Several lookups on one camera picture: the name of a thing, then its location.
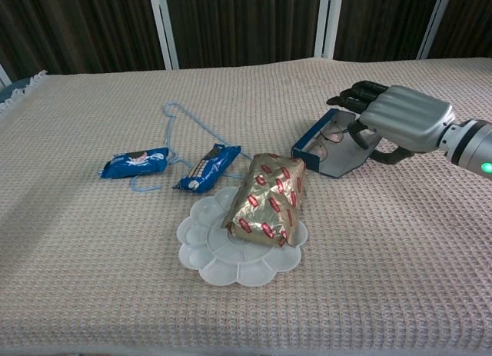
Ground blue cookie packet with biscuit row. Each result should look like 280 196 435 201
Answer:
171 143 242 195

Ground blue glasses case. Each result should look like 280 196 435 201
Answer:
291 108 380 179

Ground beige waffle-weave fringed blanket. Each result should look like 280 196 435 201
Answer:
0 57 492 351

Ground white flower-shaped palette tray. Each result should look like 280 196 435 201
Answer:
176 185 310 287

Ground thin-framed eyeglasses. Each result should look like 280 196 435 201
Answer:
313 127 353 157

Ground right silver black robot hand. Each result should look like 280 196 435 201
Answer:
325 80 454 165

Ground blue Oreo cookie packet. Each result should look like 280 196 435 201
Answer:
98 147 170 179

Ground gold foil snack package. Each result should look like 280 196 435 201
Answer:
221 151 308 248

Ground light blue cord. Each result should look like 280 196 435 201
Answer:
131 101 254 192

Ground teal padded table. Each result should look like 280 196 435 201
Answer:
0 77 38 105

